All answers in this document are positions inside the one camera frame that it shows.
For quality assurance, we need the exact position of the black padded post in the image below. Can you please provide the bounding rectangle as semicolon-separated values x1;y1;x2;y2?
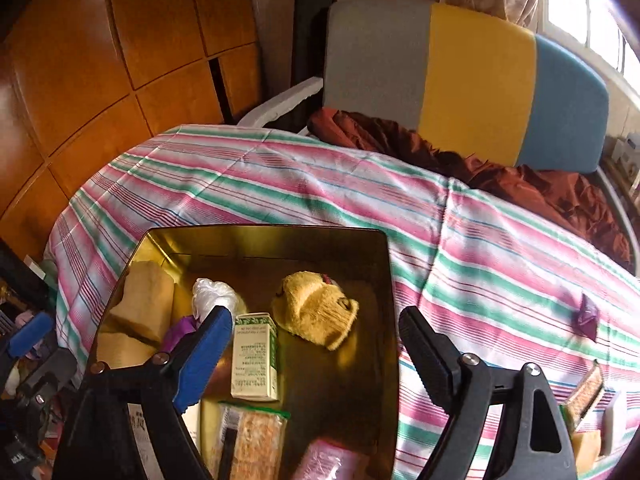
294;0;338;133

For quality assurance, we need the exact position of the pink mesh packet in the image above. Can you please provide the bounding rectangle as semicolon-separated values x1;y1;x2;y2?
290;437;371;480

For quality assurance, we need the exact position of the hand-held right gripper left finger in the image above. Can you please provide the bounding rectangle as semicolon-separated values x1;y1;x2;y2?
52;305;233;480

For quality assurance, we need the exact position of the white foam strip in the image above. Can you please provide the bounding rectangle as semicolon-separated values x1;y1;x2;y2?
236;77;325;128

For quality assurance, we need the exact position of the window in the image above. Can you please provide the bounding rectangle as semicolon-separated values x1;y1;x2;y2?
542;0;640;91

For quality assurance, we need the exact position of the orange wooden wardrobe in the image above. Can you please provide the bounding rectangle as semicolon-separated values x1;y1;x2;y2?
0;0;266;261

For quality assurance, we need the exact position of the white printed box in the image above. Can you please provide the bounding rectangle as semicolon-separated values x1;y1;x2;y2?
612;132;640;171

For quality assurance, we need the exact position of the green and white carton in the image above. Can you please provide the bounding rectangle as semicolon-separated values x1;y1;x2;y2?
231;312;280;402

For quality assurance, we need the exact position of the large cracker packet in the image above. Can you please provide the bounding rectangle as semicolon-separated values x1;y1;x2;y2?
212;400;292;480

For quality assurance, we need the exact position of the yellow knitted sock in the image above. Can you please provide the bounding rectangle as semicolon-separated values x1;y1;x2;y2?
271;271;360;352

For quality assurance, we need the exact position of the purple snack packet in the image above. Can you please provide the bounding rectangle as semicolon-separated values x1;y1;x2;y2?
575;292;601;343
160;316;203;356

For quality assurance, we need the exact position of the white cardboard box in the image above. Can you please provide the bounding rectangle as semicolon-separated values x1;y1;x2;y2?
127;400;202;480

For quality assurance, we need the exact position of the grey yellow blue headboard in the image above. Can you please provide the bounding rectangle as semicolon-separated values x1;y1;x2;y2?
322;0;610;173

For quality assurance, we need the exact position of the grey metal bed frame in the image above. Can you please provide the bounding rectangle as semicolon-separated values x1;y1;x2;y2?
595;167;640;276

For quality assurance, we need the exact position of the clear plastic bag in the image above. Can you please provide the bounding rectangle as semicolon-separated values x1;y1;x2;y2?
191;277;248;331

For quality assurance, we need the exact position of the small green-edged cracker packet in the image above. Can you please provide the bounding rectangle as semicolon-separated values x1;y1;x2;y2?
560;360;606;433

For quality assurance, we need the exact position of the gold tin box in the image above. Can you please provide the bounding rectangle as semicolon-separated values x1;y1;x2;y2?
95;226;401;480

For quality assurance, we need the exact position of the striped pink green bedsheet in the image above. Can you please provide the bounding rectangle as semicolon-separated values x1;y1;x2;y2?
42;125;640;480

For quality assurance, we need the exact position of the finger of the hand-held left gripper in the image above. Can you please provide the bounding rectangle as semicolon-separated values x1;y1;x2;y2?
0;312;56;361
15;349;78;398

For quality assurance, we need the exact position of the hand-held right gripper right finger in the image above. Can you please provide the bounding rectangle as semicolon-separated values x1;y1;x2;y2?
398;306;578;480

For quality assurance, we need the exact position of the brown crumpled blanket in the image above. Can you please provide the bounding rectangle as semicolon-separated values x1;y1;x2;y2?
307;107;633;273

